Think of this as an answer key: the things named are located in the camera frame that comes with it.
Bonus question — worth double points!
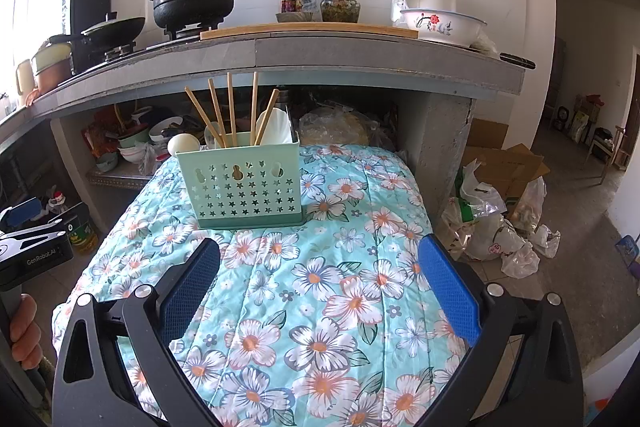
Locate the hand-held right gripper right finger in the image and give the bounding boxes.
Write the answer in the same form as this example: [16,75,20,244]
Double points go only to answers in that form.
[417,234,586,427]

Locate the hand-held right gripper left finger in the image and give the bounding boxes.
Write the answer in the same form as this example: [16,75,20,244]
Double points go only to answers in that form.
[51,237,222,427]

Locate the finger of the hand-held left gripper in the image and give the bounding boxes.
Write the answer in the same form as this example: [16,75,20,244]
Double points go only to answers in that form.
[0,197,45,230]
[0,218,68,258]

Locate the green plastic utensil holder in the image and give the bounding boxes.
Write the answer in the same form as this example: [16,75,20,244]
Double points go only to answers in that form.
[177,132,305,230]

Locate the metal spoon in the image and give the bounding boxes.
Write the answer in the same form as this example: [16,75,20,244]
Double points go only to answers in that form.
[282,104,297,142]
[204,121,226,148]

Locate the person's left hand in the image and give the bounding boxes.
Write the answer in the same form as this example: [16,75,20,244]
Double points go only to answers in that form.
[9,293,43,373]

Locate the dark bottle with red cap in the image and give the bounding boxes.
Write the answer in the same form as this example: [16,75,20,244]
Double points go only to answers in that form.
[47,191,71,218]

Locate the yellow cooking oil bottle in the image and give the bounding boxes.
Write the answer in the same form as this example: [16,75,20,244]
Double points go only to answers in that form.
[67,207,99,255]

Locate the white plastic bag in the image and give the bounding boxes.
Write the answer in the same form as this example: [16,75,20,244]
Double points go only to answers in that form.
[500,177,561,280]

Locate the patterned metal shelf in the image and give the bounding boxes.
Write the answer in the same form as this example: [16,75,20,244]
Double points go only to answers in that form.
[85,167,156,192]

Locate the red snack packets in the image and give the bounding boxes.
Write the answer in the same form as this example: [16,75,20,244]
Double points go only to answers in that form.
[82,122,121,158]

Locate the floral turquoise quilt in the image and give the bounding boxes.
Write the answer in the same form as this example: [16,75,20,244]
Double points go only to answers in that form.
[52,144,468,427]

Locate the green bowl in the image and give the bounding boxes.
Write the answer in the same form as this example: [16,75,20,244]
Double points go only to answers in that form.
[117,129,151,150]

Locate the cream mug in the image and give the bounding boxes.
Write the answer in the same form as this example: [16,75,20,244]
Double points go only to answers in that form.
[15,59,35,108]

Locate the small clear plastic bag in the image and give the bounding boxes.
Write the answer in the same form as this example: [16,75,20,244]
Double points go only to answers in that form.
[137,142,158,175]

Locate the cream and copper pot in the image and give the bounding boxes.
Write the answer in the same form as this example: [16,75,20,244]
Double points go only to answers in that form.
[31,42,75,95]

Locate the cardboard box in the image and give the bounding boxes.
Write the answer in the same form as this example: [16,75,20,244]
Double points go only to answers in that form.
[462,119,551,212]

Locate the white bowl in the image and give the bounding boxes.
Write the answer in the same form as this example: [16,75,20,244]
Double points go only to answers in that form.
[149,118,183,145]

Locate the crumpled clear plastic bag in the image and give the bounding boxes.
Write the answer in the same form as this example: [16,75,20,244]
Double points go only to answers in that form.
[367,117,401,152]

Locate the gas stove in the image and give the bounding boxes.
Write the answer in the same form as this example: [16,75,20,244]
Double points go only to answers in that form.
[75,24,221,62]

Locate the plastic bag of yellow food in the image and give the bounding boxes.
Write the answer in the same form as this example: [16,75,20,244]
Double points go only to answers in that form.
[299,107,373,148]

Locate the black wok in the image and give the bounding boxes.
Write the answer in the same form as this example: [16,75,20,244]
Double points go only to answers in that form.
[47,13,147,50]

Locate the wooden stool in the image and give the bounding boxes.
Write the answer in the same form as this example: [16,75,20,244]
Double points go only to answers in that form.
[585,127,628,170]

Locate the black kitchen appliance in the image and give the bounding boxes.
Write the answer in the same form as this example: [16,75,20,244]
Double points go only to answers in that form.
[62,0,112,40]

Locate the grey kitchen counter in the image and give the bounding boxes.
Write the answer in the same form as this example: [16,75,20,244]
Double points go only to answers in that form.
[0,24,526,228]

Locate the floral enamel basin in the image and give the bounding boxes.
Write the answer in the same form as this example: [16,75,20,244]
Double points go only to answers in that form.
[400,8,488,48]

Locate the wooden cutting board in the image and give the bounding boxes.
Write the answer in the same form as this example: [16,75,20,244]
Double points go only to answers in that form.
[200,23,420,42]

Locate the glass pickle jar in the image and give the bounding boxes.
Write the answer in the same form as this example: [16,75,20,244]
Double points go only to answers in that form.
[320,0,362,24]

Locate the blue and white packet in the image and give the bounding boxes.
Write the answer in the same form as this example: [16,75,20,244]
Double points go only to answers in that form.
[302,0,333,22]

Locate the black-handled knife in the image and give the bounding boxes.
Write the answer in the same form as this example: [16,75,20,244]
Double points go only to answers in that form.
[500,52,536,70]

